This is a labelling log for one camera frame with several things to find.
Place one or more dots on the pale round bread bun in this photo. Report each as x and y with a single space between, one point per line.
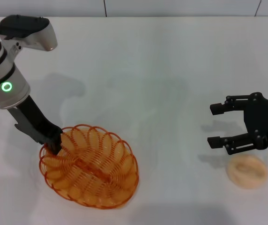
246 173

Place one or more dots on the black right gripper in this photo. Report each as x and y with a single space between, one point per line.
265 117

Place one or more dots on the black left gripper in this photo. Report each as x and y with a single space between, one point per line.
34 124

